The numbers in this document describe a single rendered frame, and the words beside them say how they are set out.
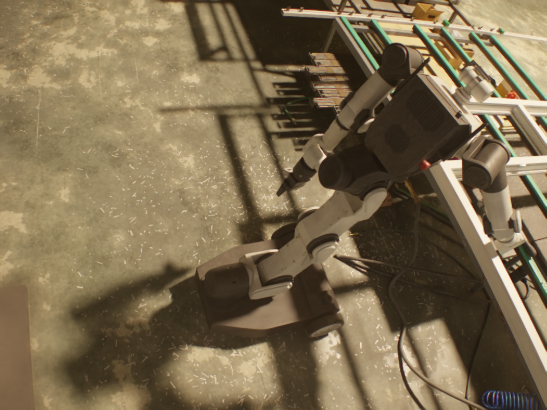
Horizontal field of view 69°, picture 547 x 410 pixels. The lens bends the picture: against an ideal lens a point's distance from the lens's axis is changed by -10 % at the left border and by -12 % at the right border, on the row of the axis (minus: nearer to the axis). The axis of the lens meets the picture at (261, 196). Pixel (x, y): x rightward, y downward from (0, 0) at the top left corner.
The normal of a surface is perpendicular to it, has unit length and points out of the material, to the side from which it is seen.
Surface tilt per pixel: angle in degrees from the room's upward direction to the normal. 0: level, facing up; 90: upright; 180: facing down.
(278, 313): 0
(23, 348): 0
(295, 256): 63
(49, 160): 0
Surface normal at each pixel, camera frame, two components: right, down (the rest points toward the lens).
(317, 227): -0.60, -0.26
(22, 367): 0.22, -0.58
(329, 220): -0.76, -0.11
